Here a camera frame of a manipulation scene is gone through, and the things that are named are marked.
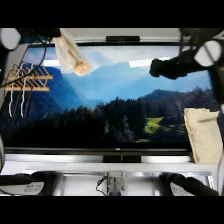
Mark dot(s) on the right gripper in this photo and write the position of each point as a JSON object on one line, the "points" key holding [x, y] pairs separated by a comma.
{"points": [[165, 68]]}

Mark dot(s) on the cream garment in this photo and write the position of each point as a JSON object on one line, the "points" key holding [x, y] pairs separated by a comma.
{"points": [[68, 53]]}

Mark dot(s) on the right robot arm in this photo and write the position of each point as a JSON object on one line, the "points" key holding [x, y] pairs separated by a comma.
{"points": [[208, 53]]}

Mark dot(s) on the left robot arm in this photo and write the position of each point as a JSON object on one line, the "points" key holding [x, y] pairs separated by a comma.
{"points": [[43, 184]]}

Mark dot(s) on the beige garment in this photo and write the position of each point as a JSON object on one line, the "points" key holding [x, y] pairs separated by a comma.
{"points": [[204, 136]]}

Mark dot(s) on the brown clothes hanger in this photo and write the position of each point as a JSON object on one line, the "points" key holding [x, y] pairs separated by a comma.
{"points": [[36, 77], [33, 88]]}

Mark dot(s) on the silver frame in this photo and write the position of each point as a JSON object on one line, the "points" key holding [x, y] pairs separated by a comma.
{"points": [[83, 166]]}

